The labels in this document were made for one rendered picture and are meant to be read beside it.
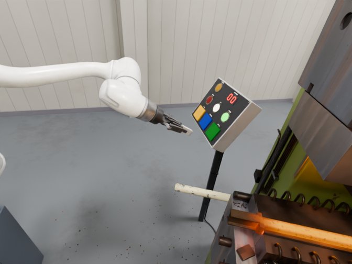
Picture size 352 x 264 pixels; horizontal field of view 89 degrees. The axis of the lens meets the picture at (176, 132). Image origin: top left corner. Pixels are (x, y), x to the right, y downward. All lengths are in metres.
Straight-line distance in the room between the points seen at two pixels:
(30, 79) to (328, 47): 0.79
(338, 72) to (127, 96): 0.55
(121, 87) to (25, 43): 2.60
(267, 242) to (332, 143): 0.34
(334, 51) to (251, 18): 3.10
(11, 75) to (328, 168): 0.82
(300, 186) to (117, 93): 0.74
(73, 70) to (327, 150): 0.76
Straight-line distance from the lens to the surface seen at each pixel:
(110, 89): 0.65
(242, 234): 0.70
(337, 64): 0.46
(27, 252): 1.58
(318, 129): 0.45
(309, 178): 0.80
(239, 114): 0.85
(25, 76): 0.74
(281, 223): 0.66
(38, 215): 2.02
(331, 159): 0.40
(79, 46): 3.02
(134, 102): 0.67
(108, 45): 2.97
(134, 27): 2.65
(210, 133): 0.92
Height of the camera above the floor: 1.50
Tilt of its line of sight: 34 degrees down
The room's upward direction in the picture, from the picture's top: 5 degrees clockwise
